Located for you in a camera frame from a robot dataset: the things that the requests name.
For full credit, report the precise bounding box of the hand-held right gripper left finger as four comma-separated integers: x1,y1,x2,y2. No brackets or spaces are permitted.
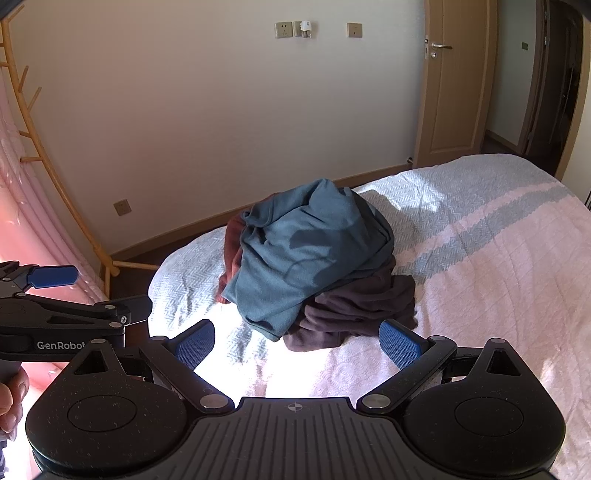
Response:
69,318,236,416

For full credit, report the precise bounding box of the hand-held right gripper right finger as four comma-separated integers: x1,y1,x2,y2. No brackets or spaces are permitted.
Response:
356,319,529,414

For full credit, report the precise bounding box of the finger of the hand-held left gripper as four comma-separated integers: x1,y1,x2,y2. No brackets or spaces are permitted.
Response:
0,293,153,329
0,261,79,298

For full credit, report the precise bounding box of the dark fleece garment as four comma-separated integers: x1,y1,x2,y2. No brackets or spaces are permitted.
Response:
283,256,419,354

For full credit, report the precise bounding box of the teal long-sleeve shirt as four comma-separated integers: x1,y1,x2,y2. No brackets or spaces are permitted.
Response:
221,178,395,342

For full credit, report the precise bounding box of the person's left hand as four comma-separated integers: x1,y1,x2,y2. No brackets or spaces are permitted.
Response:
0,370,31,433

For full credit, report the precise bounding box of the wooden coat rack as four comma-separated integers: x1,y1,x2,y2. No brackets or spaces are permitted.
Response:
0,21,162,292

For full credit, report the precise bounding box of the pink curtain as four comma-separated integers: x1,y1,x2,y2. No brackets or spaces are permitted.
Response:
0,69,109,384

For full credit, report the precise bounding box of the reddish brown garment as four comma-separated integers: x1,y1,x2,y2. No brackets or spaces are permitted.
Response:
217,213,250,305

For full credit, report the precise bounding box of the bed with pink grey bedspread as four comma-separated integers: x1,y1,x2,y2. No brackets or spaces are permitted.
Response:
148,154,591,480

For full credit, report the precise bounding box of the light wooden door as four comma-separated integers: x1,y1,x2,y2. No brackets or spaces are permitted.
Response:
414,0,500,169

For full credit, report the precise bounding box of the brown door frame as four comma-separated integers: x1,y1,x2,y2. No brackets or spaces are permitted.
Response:
517,0,586,182

